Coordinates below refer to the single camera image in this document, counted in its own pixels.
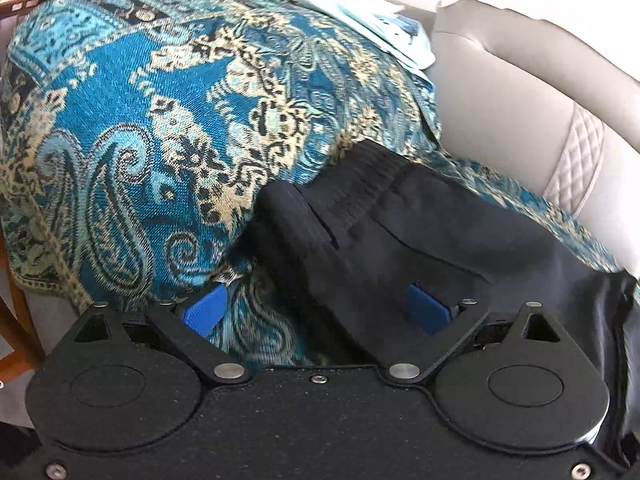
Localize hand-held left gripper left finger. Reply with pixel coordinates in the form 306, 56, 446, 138
74, 285, 249, 388

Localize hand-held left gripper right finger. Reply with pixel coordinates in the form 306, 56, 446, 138
381, 283, 563, 386

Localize black pants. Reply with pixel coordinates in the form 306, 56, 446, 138
248, 139, 640, 466

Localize brown wooden chair leg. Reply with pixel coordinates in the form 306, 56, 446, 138
0, 237, 47, 373

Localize teal paisley blanket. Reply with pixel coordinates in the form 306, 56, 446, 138
0, 0, 626, 367

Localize beige leather sofa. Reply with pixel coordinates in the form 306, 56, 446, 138
429, 0, 640, 226

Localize light blue cloth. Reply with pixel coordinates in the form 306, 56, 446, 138
289, 0, 437, 70

